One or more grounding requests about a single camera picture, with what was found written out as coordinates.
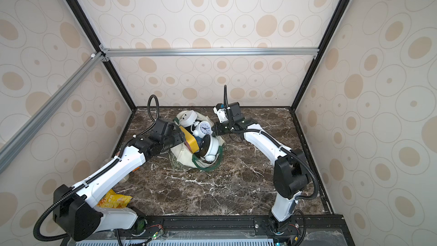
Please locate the yellow square alarm clock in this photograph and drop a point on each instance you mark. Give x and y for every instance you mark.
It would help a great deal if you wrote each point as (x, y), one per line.
(190, 141)

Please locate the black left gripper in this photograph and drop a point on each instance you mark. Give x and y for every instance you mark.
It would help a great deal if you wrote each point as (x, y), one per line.
(180, 135)

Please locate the yellow snack packet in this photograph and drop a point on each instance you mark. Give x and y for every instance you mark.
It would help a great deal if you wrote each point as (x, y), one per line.
(114, 200)

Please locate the clear plastic jar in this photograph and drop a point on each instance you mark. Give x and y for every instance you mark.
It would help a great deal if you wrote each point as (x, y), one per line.
(124, 179)

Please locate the white clock black back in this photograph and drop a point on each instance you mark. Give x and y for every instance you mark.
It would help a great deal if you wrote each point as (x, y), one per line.
(209, 148)

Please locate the small white round clock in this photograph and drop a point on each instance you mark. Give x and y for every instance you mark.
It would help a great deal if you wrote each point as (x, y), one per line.
(201, 129)

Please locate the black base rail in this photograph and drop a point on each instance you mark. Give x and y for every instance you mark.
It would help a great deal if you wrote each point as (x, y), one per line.
(309, 230)

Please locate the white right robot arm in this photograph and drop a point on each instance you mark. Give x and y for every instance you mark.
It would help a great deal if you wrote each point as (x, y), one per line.
(293, 179)

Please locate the aluminium frame bar rear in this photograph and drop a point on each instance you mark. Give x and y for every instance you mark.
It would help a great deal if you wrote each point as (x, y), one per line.
(276, 51)

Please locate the cream canvas tote bag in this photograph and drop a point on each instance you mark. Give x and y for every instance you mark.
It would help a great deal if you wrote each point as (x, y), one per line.
(192, 160)

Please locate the aluminium frame bar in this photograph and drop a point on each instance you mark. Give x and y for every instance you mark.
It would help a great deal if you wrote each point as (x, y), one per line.
(276, 51)
(18, 141)

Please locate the aluminium frame bar left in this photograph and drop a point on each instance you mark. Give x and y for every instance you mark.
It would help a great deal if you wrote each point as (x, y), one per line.
(18, 141)

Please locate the white square orange-number clock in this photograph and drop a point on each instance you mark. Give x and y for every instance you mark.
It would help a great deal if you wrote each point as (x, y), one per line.
(188, 118)

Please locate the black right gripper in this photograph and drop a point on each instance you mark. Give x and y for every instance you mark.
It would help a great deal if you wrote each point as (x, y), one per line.
(221, 128)

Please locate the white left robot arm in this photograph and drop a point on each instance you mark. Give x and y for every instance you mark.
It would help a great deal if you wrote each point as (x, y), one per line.
(75, 212)

